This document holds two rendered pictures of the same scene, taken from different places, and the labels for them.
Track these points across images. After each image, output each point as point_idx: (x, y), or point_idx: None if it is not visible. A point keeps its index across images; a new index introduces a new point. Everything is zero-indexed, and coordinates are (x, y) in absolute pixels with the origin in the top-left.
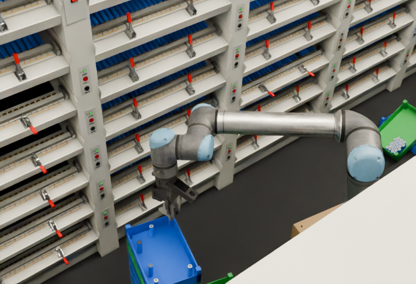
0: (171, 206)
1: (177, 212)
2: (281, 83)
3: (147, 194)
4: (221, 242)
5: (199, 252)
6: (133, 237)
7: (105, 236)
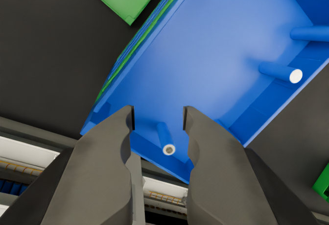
0: (236, 199)
1: (133, 111)
2: None
3: (32, 173)
4: (17, 24)
5: (57, 48)
6: (186, 157)
7: (132, 170)
